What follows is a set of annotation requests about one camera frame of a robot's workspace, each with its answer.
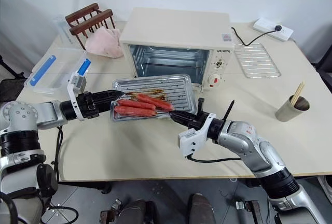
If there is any red sausage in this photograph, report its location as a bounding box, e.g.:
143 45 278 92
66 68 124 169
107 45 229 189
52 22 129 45
114 105 157 117
117 99 157 111
136 93 174 111

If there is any silver wire oven rack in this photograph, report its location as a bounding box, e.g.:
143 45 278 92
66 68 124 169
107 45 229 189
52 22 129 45
233 43 282 79

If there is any metal cup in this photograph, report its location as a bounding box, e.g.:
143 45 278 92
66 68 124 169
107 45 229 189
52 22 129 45
274 95 311 123

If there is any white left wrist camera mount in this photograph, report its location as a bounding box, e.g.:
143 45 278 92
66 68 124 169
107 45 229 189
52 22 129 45
66 72 88 122

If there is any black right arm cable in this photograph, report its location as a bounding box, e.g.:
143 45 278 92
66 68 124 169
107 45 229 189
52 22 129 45
186 155 243 163

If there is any dark brown wooden rack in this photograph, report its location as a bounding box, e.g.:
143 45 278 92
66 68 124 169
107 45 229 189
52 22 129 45
64 3 116 51

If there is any black oven power cord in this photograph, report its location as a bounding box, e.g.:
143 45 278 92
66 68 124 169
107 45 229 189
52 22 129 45
230 26 278 47

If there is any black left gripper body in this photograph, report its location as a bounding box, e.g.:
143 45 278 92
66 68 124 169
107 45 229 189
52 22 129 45
76 91 101 119

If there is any clear plastic measuring cup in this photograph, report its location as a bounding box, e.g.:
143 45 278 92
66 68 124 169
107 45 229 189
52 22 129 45
52 15 76 46

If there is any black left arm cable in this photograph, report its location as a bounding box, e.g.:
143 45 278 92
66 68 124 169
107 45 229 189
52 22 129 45
51 125 66 183

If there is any black right wrist zip tie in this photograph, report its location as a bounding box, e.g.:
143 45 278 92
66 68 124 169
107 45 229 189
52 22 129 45
222 100 236 121

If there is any pink cloth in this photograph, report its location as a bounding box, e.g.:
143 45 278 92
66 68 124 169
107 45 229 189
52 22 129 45
85 26 124 59

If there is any clear box with blue clips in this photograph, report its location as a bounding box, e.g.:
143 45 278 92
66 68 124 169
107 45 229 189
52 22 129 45
24 47 92 95

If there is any silver ribbed baking tray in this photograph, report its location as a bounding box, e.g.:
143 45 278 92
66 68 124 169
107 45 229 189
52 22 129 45
110 75 198 123

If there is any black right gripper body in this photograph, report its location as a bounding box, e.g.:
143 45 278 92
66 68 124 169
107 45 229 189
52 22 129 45
187 98 212 131

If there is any black chair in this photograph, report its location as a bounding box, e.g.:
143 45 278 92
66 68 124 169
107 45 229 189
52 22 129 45
311 44 332 91

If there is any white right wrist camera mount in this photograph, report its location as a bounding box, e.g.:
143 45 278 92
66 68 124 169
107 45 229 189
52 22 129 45
177 113 217 158

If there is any white power strip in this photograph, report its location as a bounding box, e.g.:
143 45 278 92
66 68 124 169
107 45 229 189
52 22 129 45
252 18 295 42

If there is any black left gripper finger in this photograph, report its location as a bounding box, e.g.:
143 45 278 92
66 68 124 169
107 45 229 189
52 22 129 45
93 89 126 101
96 99 115 114

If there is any wooden chopstick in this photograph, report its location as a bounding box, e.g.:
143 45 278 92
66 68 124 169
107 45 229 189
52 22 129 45
292 81 306 105
290 80 305 105

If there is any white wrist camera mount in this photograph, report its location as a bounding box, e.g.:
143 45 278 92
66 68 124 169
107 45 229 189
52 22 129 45
66 72 88 122
177 113 217 158

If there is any cream white toaster oven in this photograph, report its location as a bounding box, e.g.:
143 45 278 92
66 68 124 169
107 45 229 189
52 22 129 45
119 7 236 92

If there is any white red oven timer knob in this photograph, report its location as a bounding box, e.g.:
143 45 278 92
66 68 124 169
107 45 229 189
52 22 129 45
207 74 222 88

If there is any black stand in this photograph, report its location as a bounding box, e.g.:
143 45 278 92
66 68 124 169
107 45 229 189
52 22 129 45
0 54 27 102

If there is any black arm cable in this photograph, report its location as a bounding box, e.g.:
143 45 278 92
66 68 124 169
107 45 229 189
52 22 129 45
186 155 243 163
51 125 66 183

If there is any dark rounded shape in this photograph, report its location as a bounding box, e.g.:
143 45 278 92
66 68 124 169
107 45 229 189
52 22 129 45
121 199 149 224
187 192 216 224

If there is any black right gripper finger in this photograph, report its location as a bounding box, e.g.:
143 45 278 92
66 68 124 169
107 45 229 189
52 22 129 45
169 111 193 125

